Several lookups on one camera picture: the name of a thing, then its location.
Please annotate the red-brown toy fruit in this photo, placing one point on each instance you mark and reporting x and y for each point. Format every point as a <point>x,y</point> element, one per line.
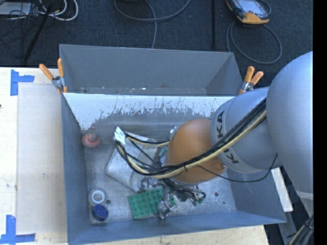
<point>90,140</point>

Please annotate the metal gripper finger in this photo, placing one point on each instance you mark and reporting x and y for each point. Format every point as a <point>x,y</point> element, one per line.
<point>162,211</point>
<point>169,203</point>

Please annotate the grey metal bin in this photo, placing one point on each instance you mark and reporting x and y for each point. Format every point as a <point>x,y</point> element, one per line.
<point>143,68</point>

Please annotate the dark green flat block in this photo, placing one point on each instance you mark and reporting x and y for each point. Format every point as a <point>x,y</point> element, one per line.
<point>144,204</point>

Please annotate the blue round cap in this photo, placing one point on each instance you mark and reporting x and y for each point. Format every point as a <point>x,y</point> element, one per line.
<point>100,212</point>

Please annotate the pale wood flat board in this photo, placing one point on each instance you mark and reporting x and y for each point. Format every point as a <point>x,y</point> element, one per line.
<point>41,149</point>

